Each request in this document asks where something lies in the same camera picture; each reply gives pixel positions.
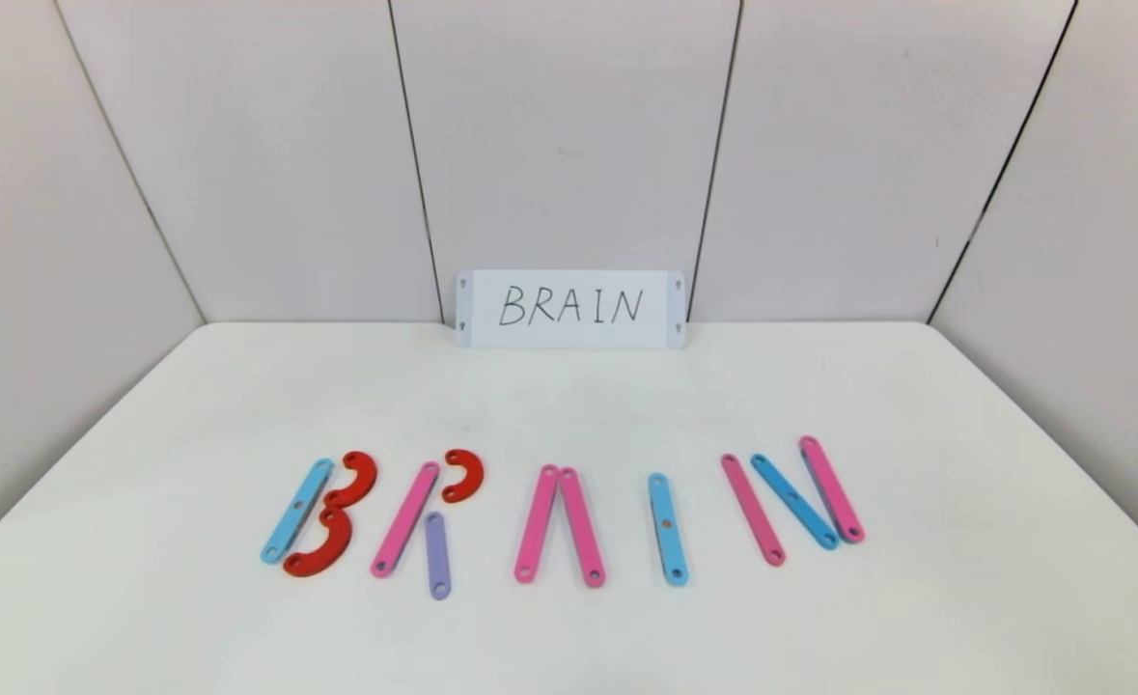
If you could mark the small red C-shaped piece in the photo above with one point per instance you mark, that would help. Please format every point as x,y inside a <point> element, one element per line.
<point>474,475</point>

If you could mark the long pink bar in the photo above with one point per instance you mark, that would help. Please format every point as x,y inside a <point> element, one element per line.
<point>404,521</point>
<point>581,527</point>
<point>537,524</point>
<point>752,509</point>

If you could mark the short purple bar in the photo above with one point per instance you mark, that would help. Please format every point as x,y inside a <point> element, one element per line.
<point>436,558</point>

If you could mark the short blue three-hole bar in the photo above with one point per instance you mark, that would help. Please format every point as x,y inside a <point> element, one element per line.
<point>793,501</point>

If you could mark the pink bar with purple underside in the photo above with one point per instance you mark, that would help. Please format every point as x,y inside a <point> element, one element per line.
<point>831,488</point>

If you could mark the white BRAIN sign card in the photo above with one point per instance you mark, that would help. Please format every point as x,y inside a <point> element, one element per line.
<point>568,290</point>

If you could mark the long blue bar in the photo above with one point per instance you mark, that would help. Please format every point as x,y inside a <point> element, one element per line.
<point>667,529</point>

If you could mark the large red C-shaped piece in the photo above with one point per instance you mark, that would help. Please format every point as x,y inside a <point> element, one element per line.
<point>337,545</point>

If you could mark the light blue slanted-hole bar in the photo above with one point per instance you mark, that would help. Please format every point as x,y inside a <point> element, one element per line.
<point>296,511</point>

